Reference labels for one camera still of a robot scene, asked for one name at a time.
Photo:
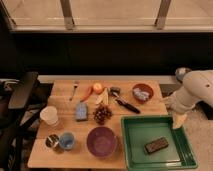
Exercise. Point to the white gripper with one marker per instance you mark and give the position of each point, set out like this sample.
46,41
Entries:
181,102

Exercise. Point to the red bowl with contents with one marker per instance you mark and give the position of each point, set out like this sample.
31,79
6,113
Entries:
142,93

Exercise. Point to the blue sponge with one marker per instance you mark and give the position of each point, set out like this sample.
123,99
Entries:
81,112

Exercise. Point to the green plastic tray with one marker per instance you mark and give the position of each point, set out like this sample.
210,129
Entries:
139,130

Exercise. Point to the yellow banana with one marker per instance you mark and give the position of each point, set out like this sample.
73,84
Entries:
103,98

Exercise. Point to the blue ceramic cup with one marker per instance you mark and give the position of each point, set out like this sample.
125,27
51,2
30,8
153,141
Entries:
66,141

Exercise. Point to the black handled peeler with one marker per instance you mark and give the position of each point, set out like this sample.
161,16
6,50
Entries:
115,92

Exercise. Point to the dark grape bunch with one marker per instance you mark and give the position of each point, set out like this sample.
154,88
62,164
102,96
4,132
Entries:
101,114

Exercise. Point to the orange chili pepper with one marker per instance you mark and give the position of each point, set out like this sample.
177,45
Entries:
87,94

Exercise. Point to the white paper cup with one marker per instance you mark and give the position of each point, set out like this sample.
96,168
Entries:
49,115

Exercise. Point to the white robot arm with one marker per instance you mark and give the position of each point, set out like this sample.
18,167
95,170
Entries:
196,86

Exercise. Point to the wooden cutting board table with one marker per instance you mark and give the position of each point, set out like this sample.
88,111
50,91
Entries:
79,157

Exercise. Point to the grey plate on ledge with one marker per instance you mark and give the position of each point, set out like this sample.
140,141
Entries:
181,72

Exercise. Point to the black chair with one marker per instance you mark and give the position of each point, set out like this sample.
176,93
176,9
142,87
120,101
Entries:
21,102

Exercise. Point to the purple bowl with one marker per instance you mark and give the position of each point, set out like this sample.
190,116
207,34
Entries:
101,142

